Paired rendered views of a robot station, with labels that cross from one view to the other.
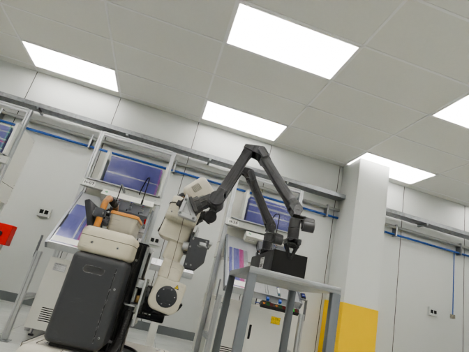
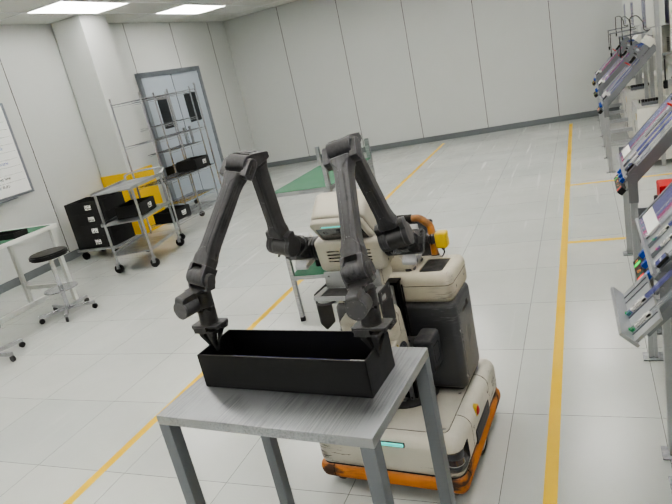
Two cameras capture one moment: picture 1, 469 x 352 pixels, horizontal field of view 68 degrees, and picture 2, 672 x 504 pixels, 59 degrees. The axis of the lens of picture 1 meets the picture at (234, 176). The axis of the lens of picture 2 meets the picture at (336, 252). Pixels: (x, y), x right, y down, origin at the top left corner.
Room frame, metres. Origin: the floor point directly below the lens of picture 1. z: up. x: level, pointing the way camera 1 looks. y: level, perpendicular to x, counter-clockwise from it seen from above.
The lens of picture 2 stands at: (3.08, -1.57, 1.64)
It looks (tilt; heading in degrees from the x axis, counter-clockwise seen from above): 17 degrees down; 124
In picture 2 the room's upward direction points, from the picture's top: 13 degrees counter-clockwise
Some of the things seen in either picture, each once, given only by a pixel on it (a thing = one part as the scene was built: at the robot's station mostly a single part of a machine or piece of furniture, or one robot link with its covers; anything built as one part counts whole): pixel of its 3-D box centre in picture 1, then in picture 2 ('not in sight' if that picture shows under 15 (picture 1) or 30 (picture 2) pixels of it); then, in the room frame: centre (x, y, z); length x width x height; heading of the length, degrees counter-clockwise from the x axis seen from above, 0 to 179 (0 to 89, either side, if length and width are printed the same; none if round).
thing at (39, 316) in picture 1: (86, 301); not in sight; (3.49, 1.05, 0.31); 0.70 x 0.65 x 0.62; 99
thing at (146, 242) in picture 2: not in sight; (141, 217); (-2.51, 2.94, 0.50); 0.90 x 0.54 x 1.00; 113
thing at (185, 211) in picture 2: not in sight; (172, 214); (-2.94, 3.79, 0.29); 0.40 x 0.30 x 0.14; 99
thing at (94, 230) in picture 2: not in sight; (102, 226); (-3.54, 3.14, 0.38); 0.64 x 0.44 x 0.75; 12
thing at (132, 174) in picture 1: (133, 177); not in sight; (3.38, 0.97, 1.52); 0.51 x 0.13 x 0.27; 99
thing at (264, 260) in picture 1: (274, 267); (293, 360); (2.02, -0.34, 0.86); 0.57 x 0.17 x 0.11; 4
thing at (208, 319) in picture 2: (292, 235); (208, 316); (1.74, -0.36, 1.00); 0.10 x 0.07 x 0.07; 5
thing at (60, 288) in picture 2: not in sight; (61, 282); (-2.04, 1.46, 0.31); 0.53 x 0.50 x 0.62; 122
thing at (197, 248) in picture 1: (195, 249); (355, 299); (1.99, 0.12, 0.84); 0.28 x 0.16 x 0.22; 5
